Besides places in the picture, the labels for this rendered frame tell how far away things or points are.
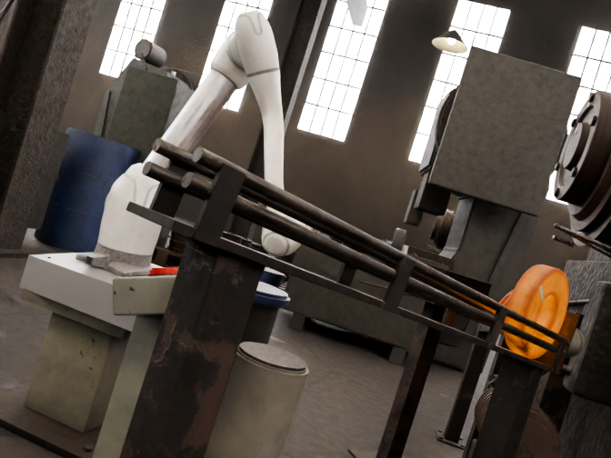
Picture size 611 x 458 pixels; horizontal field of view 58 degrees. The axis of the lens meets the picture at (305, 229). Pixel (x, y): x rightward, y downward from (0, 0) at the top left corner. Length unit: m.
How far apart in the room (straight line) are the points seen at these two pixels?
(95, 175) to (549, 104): 3.31
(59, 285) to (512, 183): 3.30
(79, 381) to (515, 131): 3.39
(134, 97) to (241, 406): 4.04
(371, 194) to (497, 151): 7.55
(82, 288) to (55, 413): 0.38
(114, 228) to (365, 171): 10.24
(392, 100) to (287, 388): 11.21
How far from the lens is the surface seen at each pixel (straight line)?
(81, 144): 4.46
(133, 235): 1.58
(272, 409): 0.84
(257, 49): 1.69
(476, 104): 4.21
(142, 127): 4.64
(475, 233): 4.38
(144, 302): 0.76
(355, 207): 11.58
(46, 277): 1.56
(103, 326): 1.52
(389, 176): 11.60
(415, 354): 1.98
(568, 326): 1.07
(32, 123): 3.68
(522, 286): 0.94
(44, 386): 1.71
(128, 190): 1.58
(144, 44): 9.40
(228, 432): 0.86
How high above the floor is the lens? 0.73
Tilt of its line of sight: 1 degrees down
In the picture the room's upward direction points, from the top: 18 degrees clockwise
